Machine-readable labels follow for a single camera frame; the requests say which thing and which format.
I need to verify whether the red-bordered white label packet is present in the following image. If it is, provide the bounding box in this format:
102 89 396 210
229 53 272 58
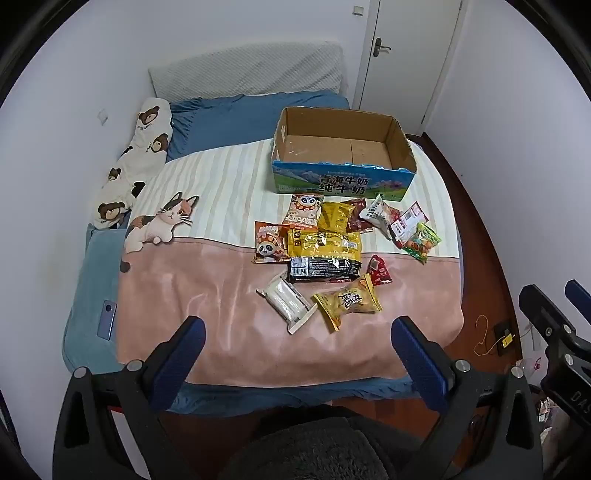
388 200 429 247

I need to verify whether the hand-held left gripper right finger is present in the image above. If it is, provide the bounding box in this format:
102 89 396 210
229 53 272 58
390 316 543 480

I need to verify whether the green bag of coloured candy balls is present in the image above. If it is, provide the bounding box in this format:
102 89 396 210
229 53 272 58
401 222 443 265

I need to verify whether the light blue towel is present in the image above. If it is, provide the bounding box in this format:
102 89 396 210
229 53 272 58
62 224 132 376

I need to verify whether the black floor socket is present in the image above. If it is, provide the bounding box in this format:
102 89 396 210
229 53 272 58
494 320 520 356

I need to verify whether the printed cardboard box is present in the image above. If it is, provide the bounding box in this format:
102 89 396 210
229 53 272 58
270 107 416 204

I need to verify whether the blue smartphone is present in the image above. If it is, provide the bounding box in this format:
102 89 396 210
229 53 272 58
97 300 117 341

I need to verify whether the small red snack packet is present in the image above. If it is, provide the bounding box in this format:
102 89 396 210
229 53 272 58
366 255 393 287

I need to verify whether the yellow bun packet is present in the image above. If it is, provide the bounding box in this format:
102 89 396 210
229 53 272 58
312 273 383 333

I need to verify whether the dark red snack packet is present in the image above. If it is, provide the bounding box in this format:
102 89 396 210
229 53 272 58
346 198 376 233

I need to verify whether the bear printed pillow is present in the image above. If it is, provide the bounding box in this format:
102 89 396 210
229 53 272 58
89 97 174 230

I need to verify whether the black snack packet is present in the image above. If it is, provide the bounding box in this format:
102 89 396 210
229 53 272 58
286 256 363 283

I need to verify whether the white plastic item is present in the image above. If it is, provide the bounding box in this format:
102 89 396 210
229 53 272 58
512 355 546 384

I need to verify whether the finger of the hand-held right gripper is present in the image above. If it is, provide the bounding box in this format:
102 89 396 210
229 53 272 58
519 284 578 344
566 279 591 324

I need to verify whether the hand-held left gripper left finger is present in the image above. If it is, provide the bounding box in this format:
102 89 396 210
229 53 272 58
52 316 207 480

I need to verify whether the orange panda snack packet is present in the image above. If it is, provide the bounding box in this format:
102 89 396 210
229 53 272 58
283 193 325 232
252 220 293 265

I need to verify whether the small yellow snack packet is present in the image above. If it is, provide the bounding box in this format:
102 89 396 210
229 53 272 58
318 200 357 234

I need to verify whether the clear packet of white rolls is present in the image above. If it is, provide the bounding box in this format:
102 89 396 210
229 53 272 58
256 272 318 335

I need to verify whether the large yellow snack packet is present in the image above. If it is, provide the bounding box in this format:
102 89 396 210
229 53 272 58
286 229 362 259

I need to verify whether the cat printed blanket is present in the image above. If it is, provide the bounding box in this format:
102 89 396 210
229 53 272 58
115 138 465 386

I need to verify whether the white door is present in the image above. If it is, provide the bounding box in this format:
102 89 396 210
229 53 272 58
355 0 465 112

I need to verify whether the dark fuzzy garment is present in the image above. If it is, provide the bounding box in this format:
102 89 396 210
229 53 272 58
217 406 430 480

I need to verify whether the grey quilted pillow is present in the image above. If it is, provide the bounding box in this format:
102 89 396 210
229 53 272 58
148 41 348 100

